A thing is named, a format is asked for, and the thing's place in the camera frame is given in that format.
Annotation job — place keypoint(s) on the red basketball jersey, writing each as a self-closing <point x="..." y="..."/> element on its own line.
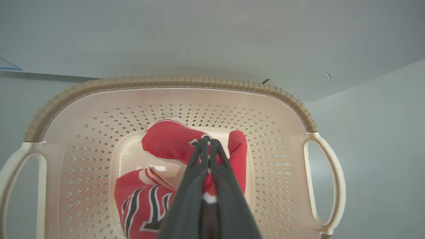
<point x="166" y="142"/>

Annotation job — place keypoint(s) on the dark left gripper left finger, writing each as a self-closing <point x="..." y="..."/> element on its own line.
<point x="186" y="199"/>

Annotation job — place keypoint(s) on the blue white energy label sticker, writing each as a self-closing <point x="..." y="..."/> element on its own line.
<point x="6" y="66"/>

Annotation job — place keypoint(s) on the cream plastic laundry basket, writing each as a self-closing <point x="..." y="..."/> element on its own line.
<point x="93" y="109"/>

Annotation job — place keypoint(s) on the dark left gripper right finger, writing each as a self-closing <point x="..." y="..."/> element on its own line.
<point x="232" y="205"/>

